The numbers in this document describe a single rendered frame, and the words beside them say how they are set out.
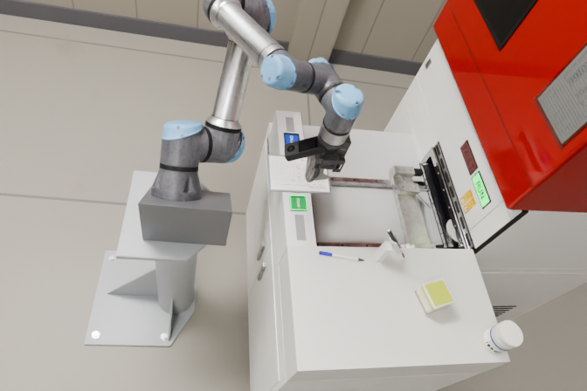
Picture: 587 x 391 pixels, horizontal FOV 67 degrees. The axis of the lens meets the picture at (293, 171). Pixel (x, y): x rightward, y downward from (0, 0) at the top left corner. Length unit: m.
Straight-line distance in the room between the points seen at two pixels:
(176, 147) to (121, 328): 1.11
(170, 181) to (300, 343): 0.58
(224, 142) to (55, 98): 1.76
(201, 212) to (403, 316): 0.65
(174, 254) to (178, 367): 0.84
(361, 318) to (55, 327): 1.44
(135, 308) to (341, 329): 1.21
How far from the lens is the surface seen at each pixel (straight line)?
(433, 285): 1.38
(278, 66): 1.00
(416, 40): 3.49
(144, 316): 2.25
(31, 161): 2.76
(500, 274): 1.88
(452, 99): 1.76
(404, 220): 1.64
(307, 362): 1.25
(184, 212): 1.31
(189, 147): 1.35
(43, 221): 2.54
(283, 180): 1.47
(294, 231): 1.38
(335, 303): 1.32
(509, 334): 1.42
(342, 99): 1.04
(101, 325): 2.26
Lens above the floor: 2.15
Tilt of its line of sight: 53 degrees down
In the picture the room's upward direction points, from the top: 20 degrees clockwise
